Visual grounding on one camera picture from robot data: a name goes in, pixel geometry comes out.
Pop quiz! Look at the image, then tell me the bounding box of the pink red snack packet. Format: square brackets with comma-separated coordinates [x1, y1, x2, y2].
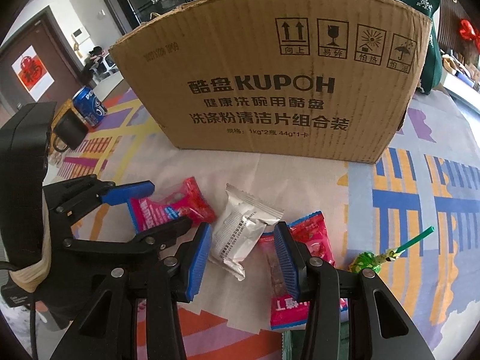
[259, 211, 335, 331]

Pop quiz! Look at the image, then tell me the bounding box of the white snack packet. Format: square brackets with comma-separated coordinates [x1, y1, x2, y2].
[209, 184, 284, 281]

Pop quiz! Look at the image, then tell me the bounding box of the green lollipop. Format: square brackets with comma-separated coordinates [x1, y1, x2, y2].
[349, 226, 434, 274]

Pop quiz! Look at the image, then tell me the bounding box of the dark green snack packet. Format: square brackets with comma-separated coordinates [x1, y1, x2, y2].
[281, 322, 349, 360]

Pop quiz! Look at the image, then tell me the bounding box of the black mug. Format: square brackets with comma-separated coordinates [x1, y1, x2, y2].
[52, 109, 89, 153]

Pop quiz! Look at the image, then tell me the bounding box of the blue pepsi can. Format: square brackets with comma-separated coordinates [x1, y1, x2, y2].
[72, 86, 107, 128]

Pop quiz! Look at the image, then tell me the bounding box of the colourful patterned tablecloth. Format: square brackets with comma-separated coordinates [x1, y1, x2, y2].
[55, 89, 479, 359]

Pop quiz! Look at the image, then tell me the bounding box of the white shelf with items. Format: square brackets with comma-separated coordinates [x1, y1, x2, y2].
[81, 46, 118, 86]

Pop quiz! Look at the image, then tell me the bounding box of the brown entrance door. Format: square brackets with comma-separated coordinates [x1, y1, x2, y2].
[1, 7, 83, 114]

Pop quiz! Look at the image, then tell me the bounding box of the red fu door poster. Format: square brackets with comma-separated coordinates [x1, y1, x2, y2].
[11, 46, 55, 102]

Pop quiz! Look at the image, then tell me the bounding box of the brown cardboard box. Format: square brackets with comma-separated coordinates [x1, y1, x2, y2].
[110, 0, 424, 164]

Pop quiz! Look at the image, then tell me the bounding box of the red bow decoration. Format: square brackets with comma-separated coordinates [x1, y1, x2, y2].
[458, 19, 480, 53]

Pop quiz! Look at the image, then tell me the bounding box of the green christmas felt bag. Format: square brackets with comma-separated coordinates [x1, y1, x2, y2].
[395, 0, 442, 95]

